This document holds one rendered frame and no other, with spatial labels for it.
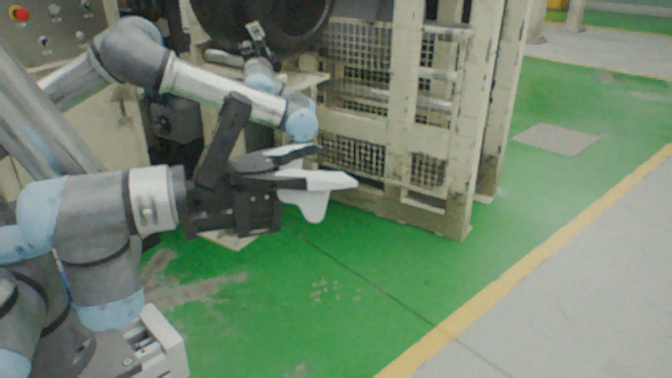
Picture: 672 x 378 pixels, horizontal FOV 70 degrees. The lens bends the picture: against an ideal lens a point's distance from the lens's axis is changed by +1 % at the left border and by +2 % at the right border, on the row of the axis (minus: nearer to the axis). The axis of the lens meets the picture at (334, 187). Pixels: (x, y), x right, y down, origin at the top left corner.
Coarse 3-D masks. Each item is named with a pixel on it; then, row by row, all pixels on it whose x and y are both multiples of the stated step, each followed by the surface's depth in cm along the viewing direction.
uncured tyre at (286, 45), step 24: (192, 0) 158; (216, 0) 152; (240, 0) 148; (264, 0) 152; (288, 0) 199; (312, 0) 194; (216, 24) 160; (240, 24) 154; (264, 24) 156; (288, 24) 197; (312, 24) 181; (288, 48) 169
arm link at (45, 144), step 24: (0, 48) 54; (0, 72) 54; (24, 72) 57; (0, 96) 54; (24, 96) 56; (0, 120) 55; (24, 120) 56; (48, 120) 58; (24, 144) 57; (48, 144) 58; (72, 144) 60; (48, 168) 59; (72, 168) 60; (96, 168) 63
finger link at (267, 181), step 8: (248, 176) 53; (256, 176) 53; (264, 176) 53; (272, 176) 53; (280, 176) 53; (248, 184) 54; (256, 184) 53; (264, 184) 53; (272, 184) 53; (280, 184) 52; (288, 184) 52; (296, 184) 53; (304, 184) 52
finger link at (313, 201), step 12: (312, 180) 52; (324, 180) 52; (336, 180) 53; (348, 180) 53; (288, 192) 55; (300, 192) 54; (312, 192) 54; (324, 192) 53; (300, 204) 55; (312, 204) 54; (324, 204) 54; (312, 216) 55
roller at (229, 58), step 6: (204, 54) 182; (210, 54) 180; (216, 54) 179; (222, 54) 177; (228, 54) 176; (234, 54) 175; (240, 54) 174; (210, 60) 182; (216, 60) 180; (222, 60) 178; (228, 60) 176; (234, 60) 174; (240, 60) 173; (276, 60) 166; (240, 66) 175; (276, 66) 166; (276, 72) 167
